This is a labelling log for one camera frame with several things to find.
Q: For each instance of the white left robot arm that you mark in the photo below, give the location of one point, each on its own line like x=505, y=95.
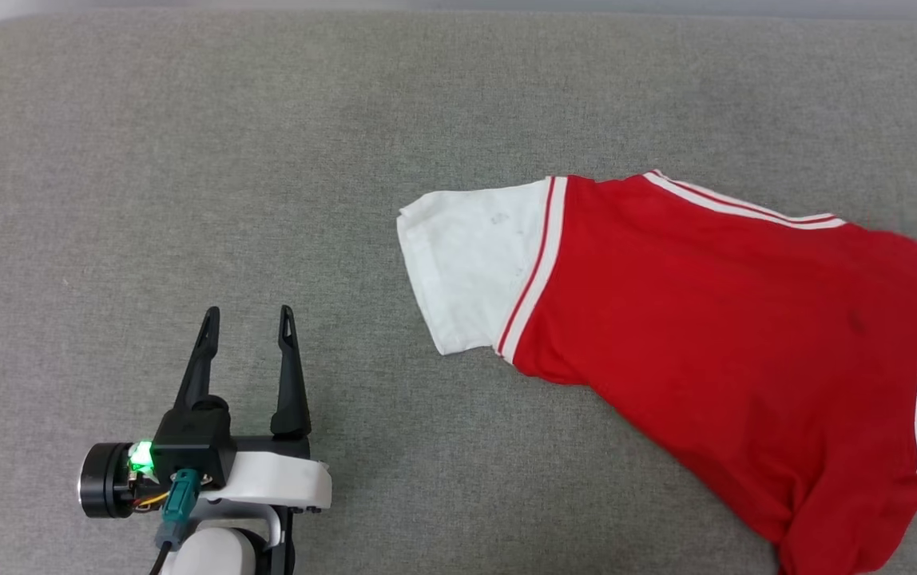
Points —
x=215, y=555

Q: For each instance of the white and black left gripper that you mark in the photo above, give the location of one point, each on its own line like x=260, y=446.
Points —
x=283, y=479

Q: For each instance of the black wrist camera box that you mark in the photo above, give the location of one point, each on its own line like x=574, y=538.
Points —
x=191, y=443

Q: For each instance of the red and white t-shirt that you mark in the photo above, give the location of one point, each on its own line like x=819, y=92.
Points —
x=706, y=319

